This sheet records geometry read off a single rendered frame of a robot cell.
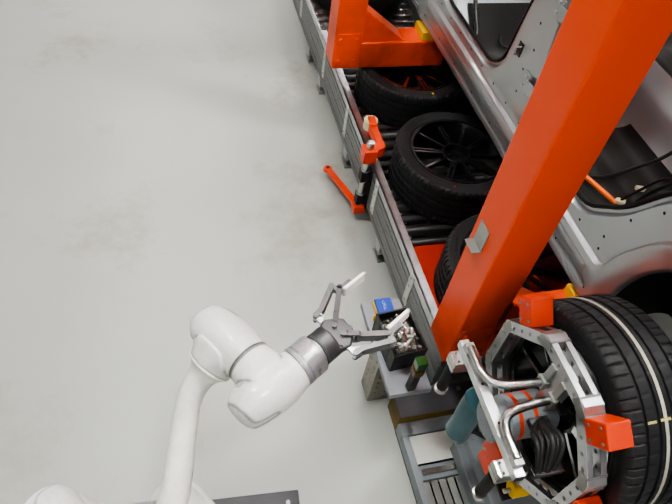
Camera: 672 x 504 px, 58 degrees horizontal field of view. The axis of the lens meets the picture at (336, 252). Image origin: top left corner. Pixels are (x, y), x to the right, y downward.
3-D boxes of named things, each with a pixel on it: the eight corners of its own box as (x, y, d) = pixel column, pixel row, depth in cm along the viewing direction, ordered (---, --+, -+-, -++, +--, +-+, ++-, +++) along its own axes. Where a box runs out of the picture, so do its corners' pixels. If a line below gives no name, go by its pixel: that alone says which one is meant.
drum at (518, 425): (549, 440, 187) (568, 421, 176) (486, 452, 182) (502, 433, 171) (530, 399, 195) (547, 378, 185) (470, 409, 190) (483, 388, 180)
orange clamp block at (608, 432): (611, 439, 159) (635, 447, 151) (585, 444, 158) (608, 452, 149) (607, 412, 160) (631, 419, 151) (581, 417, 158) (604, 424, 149)
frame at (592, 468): (552, 527, 190) (638, 463, 148) (533, 531, 188) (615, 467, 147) (487, 374, 223) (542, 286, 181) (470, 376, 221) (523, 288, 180)
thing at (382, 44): (441, 65, 363) (456, 11, 337) (357, 68, 351) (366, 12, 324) (432, 50, 373) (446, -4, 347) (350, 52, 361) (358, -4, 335)
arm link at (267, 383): (312, 373, 119) (269, 331, 125) (250, 426, 112) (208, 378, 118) (313, 396, 127) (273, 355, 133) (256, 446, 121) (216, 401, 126)
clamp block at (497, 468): (523, 478, 166) (530, 471, 161) (493, 485, 163) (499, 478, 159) (516, 460, 169) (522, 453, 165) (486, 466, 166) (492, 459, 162)
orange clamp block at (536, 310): (554, 325, 180) (553, 295, 179) (531, 329, 178) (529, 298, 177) (541, 320, 186) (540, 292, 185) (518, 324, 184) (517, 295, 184)
